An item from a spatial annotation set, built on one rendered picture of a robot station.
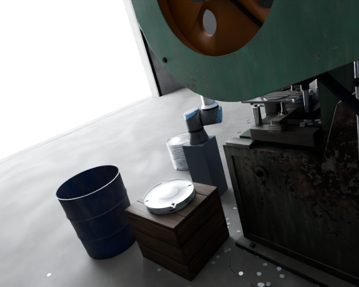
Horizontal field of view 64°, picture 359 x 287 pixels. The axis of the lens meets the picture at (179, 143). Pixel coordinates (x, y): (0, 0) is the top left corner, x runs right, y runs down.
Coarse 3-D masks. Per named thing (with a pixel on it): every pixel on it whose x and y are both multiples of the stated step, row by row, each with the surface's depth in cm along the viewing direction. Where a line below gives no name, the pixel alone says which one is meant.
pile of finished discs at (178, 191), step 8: (160, 184) 174; (168, 184) 172; (176, 184) 169; (184, 184) 167; (152, 192) 168; (160, 192) 164; (168, 192) 162; (176, 192) 159; (184, 192) 158; (192, 192) 157; (144, 200) 162; (152, 200) 160; (160, 200) 157; (168, 200) 155; (176, 200) 153; (184, 200) 151; (152, 208) 154; (160, 208) 150; (168, 208) 149; (176, 208) 150
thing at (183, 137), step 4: (176, 136) 286; (180, 136) 283; (184, 136) 278; (168, 140) 281; (172, 140) 278; (176, 140) 274; (180, 140) 271; (184, 140) 270; (168, 144) 271; (176, 144) 266; (180, 144) 262
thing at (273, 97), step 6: (264, 96) 144; (270, 96) 142; (276, 96) 139; (282, 96) 137; (288, 96) 136; (246, 102) 148; (252, 102) 145; (258, 102) 142; (264, 102) 139; (270, 102) 137; (276, 102) 134; (264, 108) 143; (270, 108) 141; (276, 108) 138
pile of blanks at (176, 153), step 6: (174, 150) 266; (180, 150) 265; (174, 156) 270; (180, 156) 269; (174, 162) 275; (180, 162) 270; (186, 162) 268; (174, 168) 281; (180, 168) 273; (186, 168) 271
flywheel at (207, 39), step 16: (160, 0) 112; (176, 0) 109; (192, 0) 90; (208, 0) 89; (224, 0) 94; (240, 0) 90; (256, 0) 89; (176, 16) 112; (192, 16) 106; (224, 16) 96; (240, 16) 92; (256, 16) 88; (176, 32) 114; (192, 32) 110; (224, 32) 99; (240, 32) 95; (256, 32) 90; (192, 48) 112; (208, 48) 108; (224, 48) 102
